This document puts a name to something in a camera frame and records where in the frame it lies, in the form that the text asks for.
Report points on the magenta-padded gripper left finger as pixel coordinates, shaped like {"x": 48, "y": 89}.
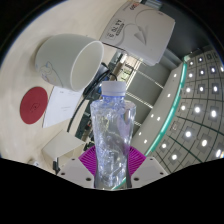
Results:
{"x": 87, "y": 160}

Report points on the round ceiling lights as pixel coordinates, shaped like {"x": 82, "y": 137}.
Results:
{"x": 196, "y": 110}

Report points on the white paper cup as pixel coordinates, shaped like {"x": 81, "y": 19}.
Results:
{"x": 56, "y": 58}

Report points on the black conference desk unit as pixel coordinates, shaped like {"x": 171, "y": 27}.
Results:
{"x": 96, "y": 80}

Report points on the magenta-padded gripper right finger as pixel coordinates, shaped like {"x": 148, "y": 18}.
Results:
{"x": 136, "y": 160}

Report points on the flat round red coaster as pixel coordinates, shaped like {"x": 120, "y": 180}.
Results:
{"x": 33, "y": 105}

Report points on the clear plastic water bottle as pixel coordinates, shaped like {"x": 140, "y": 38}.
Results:
{"x": 113, "y": 133}

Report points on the white printed paper carton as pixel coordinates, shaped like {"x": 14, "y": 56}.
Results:
{"x": 140, "y": 30}

